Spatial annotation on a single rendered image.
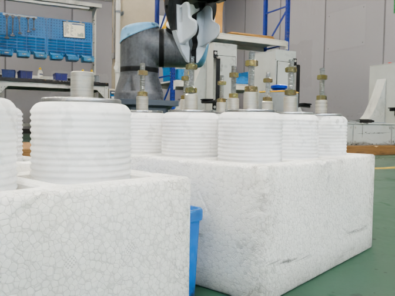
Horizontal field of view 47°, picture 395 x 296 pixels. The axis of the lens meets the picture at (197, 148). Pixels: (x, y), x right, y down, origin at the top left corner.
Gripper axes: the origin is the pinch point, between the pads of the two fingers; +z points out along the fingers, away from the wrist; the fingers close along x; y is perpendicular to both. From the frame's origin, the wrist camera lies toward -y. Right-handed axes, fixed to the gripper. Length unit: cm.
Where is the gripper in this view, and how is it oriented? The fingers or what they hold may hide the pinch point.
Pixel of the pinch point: (189, 55)
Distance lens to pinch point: 77.5
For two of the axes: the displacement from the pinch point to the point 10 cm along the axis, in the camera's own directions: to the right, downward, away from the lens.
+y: 5.5, 0.5, -8.4
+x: 8.4, -0.1, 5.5
